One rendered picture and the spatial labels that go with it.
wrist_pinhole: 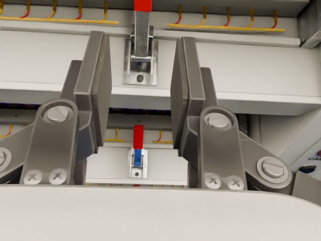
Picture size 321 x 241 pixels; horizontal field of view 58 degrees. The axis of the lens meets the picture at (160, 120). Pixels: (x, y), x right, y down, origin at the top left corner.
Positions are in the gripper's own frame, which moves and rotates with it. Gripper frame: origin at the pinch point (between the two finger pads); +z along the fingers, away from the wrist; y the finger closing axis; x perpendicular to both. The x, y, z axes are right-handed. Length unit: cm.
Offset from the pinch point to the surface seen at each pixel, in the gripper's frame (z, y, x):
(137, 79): 9.5, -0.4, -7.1
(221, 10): 15.0, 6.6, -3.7
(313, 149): 9.8, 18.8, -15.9
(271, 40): 12.8, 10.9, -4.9
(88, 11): 14.9, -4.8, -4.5
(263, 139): 14.2, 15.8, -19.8
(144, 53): 9.7, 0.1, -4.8
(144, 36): 9.8, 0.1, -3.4
